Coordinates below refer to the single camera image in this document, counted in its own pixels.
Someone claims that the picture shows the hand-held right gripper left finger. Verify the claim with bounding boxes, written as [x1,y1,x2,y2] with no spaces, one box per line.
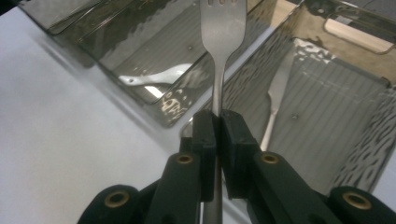
[180,109,218,203]

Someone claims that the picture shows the white spoon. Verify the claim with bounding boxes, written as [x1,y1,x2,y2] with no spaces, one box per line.
[118,63,194,88]

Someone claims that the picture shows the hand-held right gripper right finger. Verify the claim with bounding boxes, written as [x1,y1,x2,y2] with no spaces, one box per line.
[220,108,261,201]

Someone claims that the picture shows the steel knife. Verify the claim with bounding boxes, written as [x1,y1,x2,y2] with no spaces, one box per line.
[260,46,297,152]

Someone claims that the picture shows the steel fork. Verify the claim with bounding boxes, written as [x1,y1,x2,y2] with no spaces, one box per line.
[200,0,248,224]

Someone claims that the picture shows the smoky transparent plastic bin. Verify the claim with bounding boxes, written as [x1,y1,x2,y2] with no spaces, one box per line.
[76,0,276,129]
[180,0,396,195]
[18,0,150,69]

